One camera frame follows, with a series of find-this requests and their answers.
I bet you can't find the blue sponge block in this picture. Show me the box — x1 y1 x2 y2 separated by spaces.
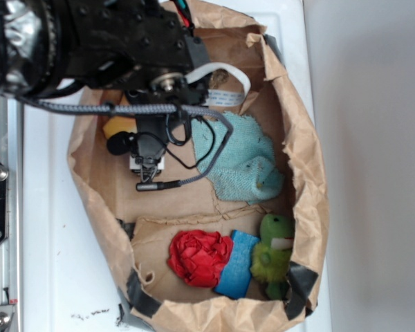
214 230 260 299

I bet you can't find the red crumpled cloth ball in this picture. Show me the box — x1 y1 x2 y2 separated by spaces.
167 230 234 288

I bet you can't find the yellow sponge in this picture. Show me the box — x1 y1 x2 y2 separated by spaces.
102 116 138 140

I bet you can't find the red black wire bundle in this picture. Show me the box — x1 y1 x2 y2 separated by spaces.
169 0 196 30

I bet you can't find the tape wrapped robot arm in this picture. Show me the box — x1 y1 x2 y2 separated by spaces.
0 1 209 103

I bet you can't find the brown paper bag liner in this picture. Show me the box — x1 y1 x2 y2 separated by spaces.
68 1 329 331

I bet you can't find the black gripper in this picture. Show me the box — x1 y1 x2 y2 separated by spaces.
44 1 210 93

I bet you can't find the black gripper mounted camera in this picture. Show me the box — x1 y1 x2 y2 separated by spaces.
106 86 208 184

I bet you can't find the grey braided cable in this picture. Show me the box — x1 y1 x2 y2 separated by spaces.
15 95 234 192

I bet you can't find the white flat ribbon cable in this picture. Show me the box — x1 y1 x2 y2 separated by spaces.
185 62 252 107

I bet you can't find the light blue terry cloth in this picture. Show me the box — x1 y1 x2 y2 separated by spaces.
192 112 284 204

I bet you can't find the green plush toy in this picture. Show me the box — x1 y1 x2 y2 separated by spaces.
250 214 295 300

